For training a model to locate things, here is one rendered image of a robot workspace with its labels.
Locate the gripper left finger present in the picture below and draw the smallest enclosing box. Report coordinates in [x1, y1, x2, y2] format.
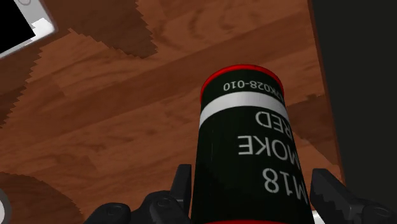
[83, 164, 193, 224]

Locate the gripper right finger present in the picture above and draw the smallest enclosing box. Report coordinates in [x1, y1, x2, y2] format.
[309, 168, 397, 224]

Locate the white tablet with black screen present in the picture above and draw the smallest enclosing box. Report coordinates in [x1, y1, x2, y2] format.
[0, 0, 59, 60]

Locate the grey round object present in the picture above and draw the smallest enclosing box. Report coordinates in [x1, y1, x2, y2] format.
[0, 188, 13, 224]

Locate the black can with red rim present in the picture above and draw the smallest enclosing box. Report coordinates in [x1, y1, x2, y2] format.
[190, 64, 316, 224]

